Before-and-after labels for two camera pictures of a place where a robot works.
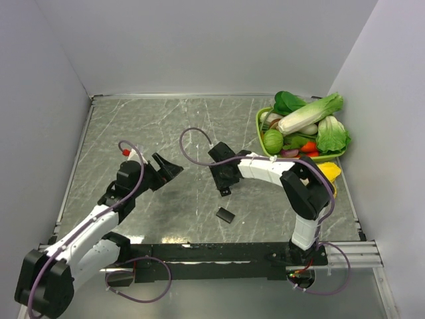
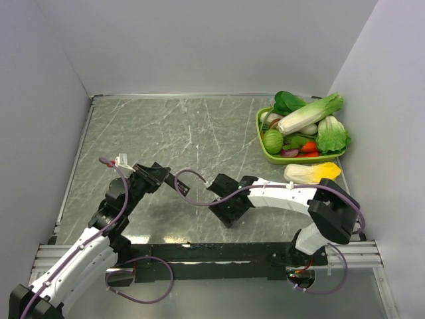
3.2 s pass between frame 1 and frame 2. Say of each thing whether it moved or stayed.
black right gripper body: moved
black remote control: moved
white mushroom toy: stayed
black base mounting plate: stayed
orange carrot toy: stayed
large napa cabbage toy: stayed
